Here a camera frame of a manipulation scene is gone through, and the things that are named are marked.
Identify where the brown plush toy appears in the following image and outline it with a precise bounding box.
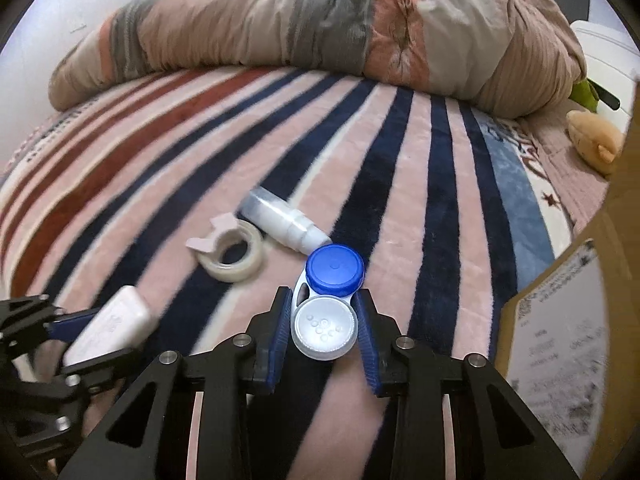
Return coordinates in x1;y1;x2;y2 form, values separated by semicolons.
566;110;625;178

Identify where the pink bed sheet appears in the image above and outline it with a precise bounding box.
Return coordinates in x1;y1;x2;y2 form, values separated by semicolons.
518;100;608;236

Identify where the rolled patchwork duvet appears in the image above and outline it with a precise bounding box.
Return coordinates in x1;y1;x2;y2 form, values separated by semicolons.
49;0;587;119

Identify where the white spray bottle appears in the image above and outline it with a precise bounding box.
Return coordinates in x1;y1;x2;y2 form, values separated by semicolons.
240;186;332;256

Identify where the green plush toy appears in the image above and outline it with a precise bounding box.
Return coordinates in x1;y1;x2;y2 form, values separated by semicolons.
570;79;600;113

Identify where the striped pink blanket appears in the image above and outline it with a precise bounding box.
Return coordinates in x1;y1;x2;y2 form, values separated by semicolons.
0;64;576;480

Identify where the white headboard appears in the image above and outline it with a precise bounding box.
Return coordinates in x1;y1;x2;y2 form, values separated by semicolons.
570;21;639;133

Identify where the contact lens case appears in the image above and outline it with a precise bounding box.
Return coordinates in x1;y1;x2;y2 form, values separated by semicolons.
290;244;364;361

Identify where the cardboard box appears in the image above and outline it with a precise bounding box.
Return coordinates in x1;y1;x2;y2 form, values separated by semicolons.
499;123;640;478

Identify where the clear tape roll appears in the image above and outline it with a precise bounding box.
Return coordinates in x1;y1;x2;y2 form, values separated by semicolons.
186;212;264;283

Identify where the white soap-like box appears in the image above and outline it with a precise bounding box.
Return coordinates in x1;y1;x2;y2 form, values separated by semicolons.
63;285;158;366

